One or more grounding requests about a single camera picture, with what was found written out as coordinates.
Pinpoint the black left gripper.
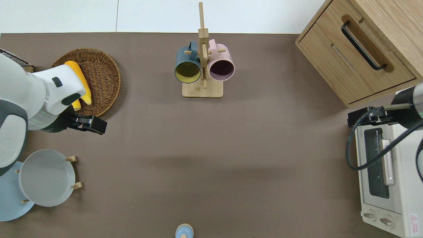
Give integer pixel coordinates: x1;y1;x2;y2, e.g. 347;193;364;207
67;112;108;135

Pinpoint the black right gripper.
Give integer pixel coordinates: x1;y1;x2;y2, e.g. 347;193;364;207
347;107;398;128

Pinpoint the gray plate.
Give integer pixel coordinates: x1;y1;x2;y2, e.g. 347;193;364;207
19;149;76;207

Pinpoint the wooden plate rack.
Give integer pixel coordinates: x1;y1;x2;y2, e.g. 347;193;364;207
13;155;83;204

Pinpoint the light blue plate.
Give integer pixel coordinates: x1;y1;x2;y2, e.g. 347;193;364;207
0;161;35;221

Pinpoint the brown wicker basket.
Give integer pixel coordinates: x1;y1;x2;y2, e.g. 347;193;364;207
52;48;121;118

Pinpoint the wooden cabinet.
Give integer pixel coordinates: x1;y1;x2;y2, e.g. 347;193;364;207
295;0;423;108

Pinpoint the white toaster oven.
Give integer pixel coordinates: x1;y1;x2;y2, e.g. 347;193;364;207
355;87;423;238

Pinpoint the dark blue mug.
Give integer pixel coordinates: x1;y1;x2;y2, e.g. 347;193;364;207
174;41;202;84

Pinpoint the wooden mug tree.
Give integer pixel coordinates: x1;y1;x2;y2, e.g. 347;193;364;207
182;2;227;98

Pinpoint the brown table mat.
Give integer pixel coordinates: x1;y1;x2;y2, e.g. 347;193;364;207
0;32;423;238

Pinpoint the blue round bell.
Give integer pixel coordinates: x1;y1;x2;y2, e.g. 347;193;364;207
175;224;194;238

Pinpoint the pink mug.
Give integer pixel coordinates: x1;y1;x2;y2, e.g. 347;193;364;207
208;39;235;81

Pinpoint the black right arm gripper cable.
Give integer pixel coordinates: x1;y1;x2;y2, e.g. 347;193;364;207
345;103;423;183

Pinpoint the black cabinet handle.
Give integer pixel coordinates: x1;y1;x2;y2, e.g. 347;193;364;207
341;20;387;71

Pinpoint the wire and wood shelf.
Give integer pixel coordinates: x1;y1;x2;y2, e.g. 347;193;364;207
0;49;34;73

